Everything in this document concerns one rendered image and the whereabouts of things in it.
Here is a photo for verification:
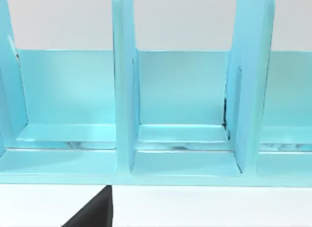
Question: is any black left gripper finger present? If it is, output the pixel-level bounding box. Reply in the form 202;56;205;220
60;185;114;227

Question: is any light blue rack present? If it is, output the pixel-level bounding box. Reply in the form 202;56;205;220
0;0;312;186

